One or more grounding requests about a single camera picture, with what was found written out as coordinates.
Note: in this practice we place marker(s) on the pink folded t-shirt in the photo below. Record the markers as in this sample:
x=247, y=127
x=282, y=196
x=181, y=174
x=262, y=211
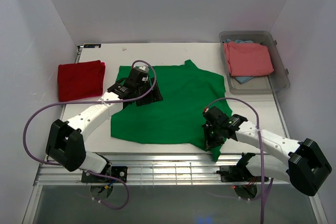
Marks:
x=263, y=65

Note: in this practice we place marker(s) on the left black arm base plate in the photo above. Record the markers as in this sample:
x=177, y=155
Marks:
x=119, y=172

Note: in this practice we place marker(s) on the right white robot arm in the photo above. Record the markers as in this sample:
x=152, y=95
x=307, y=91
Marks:
x=300, y=163

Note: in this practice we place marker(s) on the blue label sticker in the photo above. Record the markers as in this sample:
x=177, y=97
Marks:
x=92, y=46

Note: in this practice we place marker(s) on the light blue folded t-shirt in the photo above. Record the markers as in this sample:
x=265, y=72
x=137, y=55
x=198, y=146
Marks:
x=239, y=55

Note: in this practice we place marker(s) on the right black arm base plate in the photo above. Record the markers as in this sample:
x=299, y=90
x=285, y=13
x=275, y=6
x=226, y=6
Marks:
x=237, y=173

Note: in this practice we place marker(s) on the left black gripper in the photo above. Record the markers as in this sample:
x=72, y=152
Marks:
x=154, y=96

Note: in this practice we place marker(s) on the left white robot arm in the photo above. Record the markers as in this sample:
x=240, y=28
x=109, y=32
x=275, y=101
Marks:
x=66, y=141

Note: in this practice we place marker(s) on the folded red t-shirt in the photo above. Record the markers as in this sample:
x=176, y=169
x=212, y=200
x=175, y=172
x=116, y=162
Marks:
x=82, y=80

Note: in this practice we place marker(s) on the green t-shirt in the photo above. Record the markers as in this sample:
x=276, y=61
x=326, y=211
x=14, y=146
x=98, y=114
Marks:
x=186, y=90

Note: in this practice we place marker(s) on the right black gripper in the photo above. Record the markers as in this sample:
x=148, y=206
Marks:
x=209, y=143

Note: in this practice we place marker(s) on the aluminium rail frame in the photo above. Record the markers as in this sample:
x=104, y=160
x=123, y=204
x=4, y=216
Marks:
x=149, y=169

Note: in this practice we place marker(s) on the clear plastic bin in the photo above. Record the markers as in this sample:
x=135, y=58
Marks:
x=275, y=82

